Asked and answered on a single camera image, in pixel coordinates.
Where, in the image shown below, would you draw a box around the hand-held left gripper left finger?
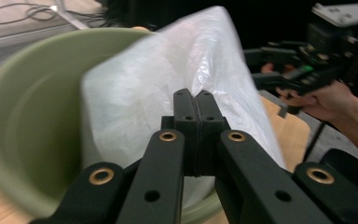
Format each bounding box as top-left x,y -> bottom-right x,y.
160,88 -> 200,178

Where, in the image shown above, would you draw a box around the grey tape strip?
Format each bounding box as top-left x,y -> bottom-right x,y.
258,89 -> 291,119

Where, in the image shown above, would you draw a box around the white plastic bag blue strip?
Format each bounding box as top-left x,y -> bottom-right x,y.
80,5 -> 287,210

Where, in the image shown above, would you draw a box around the green plastic bin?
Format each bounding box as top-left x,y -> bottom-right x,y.
0,27 -> 228,224

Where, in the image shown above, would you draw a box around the black cables under desk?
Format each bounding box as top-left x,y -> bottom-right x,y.
0,2 -> 58,26

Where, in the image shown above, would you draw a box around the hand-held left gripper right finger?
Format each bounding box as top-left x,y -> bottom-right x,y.
195,90 -> 231,177

